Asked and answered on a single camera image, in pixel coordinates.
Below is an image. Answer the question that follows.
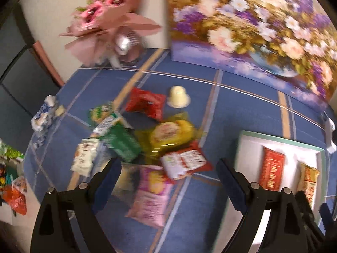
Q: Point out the floral painting canvas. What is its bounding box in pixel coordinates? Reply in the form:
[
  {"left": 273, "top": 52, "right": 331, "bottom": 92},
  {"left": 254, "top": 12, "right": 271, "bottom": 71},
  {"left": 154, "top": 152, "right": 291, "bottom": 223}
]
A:
[{"left": 167, "top": 0, "right": 337, "bottom": 108}]

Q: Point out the brown wooden frame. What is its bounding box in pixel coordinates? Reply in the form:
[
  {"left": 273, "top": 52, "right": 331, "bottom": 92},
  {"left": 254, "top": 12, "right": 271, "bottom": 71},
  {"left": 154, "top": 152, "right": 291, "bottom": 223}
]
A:
[{"left": 33, "top": 42, "right": 65, "bottom": 86}]

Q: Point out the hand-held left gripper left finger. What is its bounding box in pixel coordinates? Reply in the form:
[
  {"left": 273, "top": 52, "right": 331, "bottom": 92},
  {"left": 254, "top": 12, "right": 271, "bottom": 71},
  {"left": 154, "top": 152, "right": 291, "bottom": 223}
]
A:
[{"left": 30, "top": 157, "right": 123, "bottom": 253}]

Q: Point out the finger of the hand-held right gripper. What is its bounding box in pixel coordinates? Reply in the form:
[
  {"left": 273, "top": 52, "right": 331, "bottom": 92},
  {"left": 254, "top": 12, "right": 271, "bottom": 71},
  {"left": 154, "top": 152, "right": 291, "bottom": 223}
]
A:
[
  {"left": 295, "top": 190, "right": 326, "bottom": 253},
  {"left": 319, "top": 202, "right": 337, "bottom": 243}
]

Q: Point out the blue white torn wrapper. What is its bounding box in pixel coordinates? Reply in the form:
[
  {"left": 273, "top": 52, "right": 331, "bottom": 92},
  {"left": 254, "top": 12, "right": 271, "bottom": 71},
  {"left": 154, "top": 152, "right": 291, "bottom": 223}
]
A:
[{"left": 31, "top": 95, "right": 57, "bottom": 137}]

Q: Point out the cream jelly cup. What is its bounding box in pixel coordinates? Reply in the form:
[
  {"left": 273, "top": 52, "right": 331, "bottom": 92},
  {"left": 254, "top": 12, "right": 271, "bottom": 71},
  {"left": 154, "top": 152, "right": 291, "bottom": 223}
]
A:
[{"left": 168, "top": 86, "right": 191, "bottom": 108}]

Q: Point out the white plastic object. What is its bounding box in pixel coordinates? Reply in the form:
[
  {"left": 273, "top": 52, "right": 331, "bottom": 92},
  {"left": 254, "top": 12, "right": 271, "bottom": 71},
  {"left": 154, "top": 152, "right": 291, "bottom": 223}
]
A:
[{"left": 322, "top": 113, "right": 336, "bottom": 153}]

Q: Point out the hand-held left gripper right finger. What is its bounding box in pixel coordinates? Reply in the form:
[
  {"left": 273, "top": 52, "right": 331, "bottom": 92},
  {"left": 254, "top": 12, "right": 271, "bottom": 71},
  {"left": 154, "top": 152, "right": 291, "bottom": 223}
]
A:
[{"left": 216, "top": 158, "right": 308, "bottom": 253}]

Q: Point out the yellow round cake packet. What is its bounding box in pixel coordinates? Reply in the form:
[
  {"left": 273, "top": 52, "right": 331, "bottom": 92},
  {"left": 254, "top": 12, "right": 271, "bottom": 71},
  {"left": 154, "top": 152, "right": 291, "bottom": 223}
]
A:
[{"left": 135, "top": 113, "right": 201, "bottom": 161}]

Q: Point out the pink snack packet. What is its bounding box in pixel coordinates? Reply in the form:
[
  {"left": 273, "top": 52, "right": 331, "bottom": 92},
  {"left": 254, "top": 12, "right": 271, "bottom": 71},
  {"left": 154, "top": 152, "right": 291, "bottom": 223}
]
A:
[{"left": 125, "top": 165, "right": 174, "bottom": 228}]

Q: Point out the blue plaid tablecloth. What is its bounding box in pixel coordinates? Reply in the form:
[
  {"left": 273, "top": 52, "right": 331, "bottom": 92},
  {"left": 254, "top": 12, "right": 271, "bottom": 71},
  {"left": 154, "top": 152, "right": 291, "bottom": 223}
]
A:
[{"left": 23, "top": 48, "right": 329, "bottom": 253}]

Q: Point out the pink flower bouquet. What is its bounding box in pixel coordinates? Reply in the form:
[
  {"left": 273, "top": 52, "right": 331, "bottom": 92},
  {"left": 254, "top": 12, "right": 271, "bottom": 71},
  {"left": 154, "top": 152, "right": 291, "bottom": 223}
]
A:
[{"left": 59, "top": 0, "right": 162, "bottom": 69}]

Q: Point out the white tray with green rim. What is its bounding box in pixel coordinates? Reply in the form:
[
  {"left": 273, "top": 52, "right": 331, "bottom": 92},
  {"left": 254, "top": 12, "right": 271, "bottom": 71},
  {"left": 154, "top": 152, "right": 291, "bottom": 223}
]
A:
[{"left": 234, "top": 130, "right": 325, "bottom": 253}]

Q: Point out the green plastic bag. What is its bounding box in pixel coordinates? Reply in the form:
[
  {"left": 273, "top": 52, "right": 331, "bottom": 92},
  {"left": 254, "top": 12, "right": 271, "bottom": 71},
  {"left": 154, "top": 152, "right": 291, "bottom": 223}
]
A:
[{"left": 0, "top": 140, "right": 25, "bottom": 164}]

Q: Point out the long red snack packet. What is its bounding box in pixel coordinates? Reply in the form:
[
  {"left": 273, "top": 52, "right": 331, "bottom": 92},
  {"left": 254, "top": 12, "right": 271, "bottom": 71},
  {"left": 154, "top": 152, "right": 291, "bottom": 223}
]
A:
[{"left": 259, "top": 146, "right": 286, "bottom": 191}]

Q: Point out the clear green-edged cookie packet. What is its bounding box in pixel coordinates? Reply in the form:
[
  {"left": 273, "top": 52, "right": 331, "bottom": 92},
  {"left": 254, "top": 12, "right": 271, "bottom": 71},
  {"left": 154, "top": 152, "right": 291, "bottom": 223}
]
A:
[{"left": 88, "top": 103, "right": 116, "bottom": 124}]

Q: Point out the orange yellow snack packet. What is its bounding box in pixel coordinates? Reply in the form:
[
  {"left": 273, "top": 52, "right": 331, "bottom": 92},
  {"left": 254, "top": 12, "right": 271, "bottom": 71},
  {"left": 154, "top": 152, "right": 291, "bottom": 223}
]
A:
[{"left": 297, "top": 162, "right": 320, "bottom": 209}]

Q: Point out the dark cabinet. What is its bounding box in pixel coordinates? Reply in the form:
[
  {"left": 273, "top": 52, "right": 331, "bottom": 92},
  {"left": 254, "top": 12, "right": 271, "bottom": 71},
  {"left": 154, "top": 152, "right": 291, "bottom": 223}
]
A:
[{"left": 0, "top": 5, "right": 64, "bottom": 148}]

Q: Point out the green white snack packet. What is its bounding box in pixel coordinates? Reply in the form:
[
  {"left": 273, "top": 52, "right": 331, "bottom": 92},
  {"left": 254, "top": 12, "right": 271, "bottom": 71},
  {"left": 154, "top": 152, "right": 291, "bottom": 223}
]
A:
[{"left": 93, "top": 116, "right": 143, "bottom": 162}]

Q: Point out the dark gold snack packet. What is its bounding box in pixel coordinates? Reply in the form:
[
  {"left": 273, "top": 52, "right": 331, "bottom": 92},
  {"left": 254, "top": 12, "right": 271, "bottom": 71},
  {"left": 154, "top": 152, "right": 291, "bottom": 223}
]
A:
[{"left": 113, "top": 163, "right": 144, "bottom": 197}]

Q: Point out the red and white snack packet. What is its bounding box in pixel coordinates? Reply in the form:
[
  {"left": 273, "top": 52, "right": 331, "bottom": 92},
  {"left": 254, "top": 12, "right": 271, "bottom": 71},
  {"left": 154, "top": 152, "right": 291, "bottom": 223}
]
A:
[{"left": 160, "top": 142, "right": 214, "bottom": 183}]

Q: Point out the orange plastic bag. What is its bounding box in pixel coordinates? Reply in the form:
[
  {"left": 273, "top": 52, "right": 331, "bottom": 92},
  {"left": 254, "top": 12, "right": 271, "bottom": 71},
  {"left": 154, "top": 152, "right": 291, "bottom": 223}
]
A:
[{"left": 3, "top": 176, "right": 27, "bottom": 215}]

